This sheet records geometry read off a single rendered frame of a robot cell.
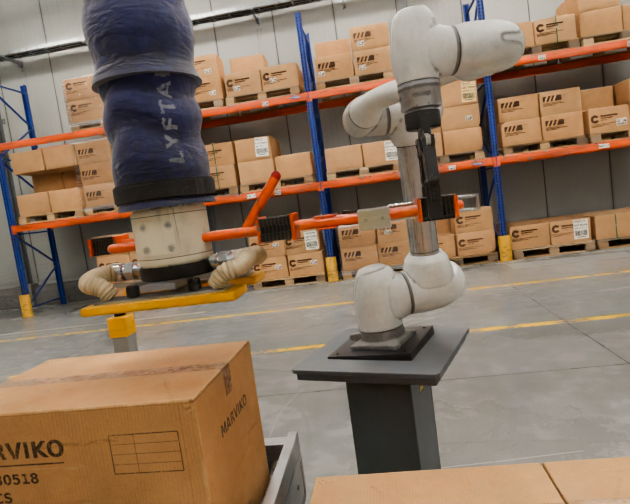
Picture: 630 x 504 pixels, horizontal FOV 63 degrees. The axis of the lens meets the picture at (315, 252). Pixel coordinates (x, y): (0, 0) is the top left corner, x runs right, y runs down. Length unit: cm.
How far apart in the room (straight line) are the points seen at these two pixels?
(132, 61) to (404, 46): 55
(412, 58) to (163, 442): 91
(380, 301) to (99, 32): 112
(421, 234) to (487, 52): 75
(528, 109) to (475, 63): 743
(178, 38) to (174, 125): 18
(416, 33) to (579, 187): 908
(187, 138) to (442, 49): 57
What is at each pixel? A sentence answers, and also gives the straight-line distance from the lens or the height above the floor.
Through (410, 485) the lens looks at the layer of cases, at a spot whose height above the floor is 54.
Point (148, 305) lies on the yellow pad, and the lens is 112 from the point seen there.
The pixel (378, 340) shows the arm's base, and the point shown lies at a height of 80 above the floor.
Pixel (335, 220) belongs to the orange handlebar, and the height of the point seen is 125.
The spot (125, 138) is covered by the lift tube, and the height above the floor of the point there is 148.
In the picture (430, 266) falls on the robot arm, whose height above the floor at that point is 102.
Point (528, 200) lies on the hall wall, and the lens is 986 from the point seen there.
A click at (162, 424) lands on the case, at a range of 110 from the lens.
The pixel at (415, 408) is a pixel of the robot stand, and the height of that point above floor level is 57.
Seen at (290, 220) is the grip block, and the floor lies 126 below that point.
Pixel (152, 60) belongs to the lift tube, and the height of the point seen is 162.
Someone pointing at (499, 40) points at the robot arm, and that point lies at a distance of 120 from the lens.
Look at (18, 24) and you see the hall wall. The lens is 1213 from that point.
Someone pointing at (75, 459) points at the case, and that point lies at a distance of 122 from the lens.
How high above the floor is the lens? 129
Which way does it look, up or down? 5 degrees down
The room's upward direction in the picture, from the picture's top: 8 degrees counter-clockwise
